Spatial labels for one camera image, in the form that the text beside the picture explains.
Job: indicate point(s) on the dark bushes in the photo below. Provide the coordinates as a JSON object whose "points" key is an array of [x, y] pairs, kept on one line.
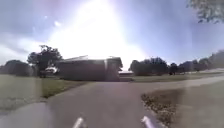
{"points": [[15, 68]]}

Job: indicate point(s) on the overhanging leafy tree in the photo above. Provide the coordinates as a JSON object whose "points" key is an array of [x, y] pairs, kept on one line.
{"points": [[210, 10]]}

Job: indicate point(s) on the grass verge with bare patches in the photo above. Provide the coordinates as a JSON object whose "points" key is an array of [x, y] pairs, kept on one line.
{"points": [[50, 86]]}

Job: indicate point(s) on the robot's own part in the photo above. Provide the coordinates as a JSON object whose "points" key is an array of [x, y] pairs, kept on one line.
{"points": [[147, 121], [78, 122]]}

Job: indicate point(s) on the grass strip beyond side path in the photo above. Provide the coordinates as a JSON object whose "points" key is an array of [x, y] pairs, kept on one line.
{"points": [[160, 78]]}

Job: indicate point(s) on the dry grass field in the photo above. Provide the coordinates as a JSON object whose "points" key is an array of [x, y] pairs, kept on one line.
{"points": [[193, 106]]}

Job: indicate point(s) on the row of trees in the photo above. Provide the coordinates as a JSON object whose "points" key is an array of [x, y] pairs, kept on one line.
{"points": [[150, 66]]}

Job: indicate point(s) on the dark leafy tree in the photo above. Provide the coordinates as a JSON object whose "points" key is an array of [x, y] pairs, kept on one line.
{"points": [[43, 58]]}

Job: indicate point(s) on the small low building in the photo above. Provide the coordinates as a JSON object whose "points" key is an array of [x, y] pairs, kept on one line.
{"points": [[126, 74]]}

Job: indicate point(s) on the grey asphalt path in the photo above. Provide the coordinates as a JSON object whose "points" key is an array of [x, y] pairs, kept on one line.
{"points": [[106, 100]]}

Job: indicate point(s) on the low dark building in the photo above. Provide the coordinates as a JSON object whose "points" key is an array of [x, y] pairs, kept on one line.
{"points": [[86, 70]]}

